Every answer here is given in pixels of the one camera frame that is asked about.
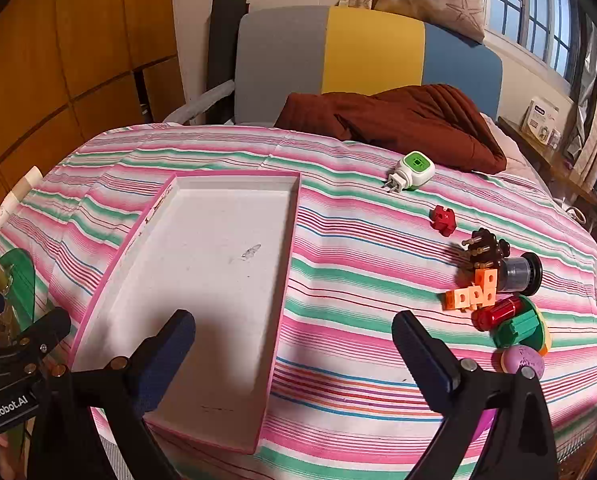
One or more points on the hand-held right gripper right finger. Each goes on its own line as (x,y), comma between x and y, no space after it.
(428,360)

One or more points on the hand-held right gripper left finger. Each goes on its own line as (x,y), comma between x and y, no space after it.
(166,360)

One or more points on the pink and white tray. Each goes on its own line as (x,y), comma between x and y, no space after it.
(203,260)

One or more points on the clear jar with black lid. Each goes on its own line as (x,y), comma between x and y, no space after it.
(518,272)

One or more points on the red toy block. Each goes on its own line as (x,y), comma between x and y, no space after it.
(443,220)

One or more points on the green plastic toy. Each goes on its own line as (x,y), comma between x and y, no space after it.
(18,280)

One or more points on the light orange toy block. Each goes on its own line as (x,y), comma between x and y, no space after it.
(458,299)

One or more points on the red toy cylinder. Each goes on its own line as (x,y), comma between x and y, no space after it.
(495,314)

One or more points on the purple toy egg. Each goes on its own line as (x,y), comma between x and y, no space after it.
(520,360)

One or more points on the green toy block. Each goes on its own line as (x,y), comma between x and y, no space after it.
(518,327)

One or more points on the bright orange toy block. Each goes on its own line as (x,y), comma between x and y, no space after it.
(485,282)

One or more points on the pink green striped blanket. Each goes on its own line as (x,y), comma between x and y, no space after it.
(353,270)

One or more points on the green white plug-in device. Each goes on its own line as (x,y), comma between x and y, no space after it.
(416,165)

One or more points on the pale pink pillow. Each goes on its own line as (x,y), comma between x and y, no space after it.
(515,157)

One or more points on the wooden side desk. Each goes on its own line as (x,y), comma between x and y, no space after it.
(568,175)

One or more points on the brown quilt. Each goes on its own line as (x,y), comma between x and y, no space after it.
(403,120)

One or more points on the white printed box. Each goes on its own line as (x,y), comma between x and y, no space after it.
(540,122)

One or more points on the wooden wardrobe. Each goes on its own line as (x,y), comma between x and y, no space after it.
(78,35)

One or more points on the grey yellow blue headboard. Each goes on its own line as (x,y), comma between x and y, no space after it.
(278,60)

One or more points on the barred window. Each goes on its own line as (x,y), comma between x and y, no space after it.
(528,5)

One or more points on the white bed rail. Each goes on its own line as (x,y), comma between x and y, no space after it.
(198,105)

